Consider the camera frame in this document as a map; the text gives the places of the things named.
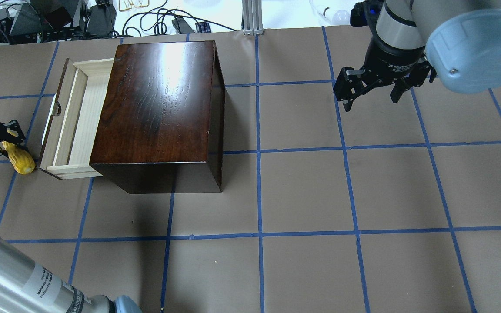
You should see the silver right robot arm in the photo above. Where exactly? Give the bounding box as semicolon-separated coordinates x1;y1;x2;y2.
333;0;501;111

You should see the white light bulb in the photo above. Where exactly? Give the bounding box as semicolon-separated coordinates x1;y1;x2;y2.
309;0;350;26

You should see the dark wooden drawer cabinet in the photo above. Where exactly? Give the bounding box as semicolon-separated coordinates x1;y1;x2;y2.
89;41;226;194

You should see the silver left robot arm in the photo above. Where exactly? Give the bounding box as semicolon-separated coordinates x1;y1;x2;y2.
0;146;374;313

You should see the black power adapter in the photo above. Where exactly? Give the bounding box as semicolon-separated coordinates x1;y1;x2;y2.
171;16;195;34

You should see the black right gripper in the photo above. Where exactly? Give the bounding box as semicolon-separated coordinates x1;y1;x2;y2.
333;41;437;112

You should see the aluminium frame post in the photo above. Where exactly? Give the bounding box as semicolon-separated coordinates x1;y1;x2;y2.
242;0;264;36

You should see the yellow toy corn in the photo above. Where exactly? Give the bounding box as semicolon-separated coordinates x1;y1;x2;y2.
0;142;36;175

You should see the light wooden drawer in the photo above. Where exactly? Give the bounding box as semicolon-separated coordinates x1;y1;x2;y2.
37;59;114;180

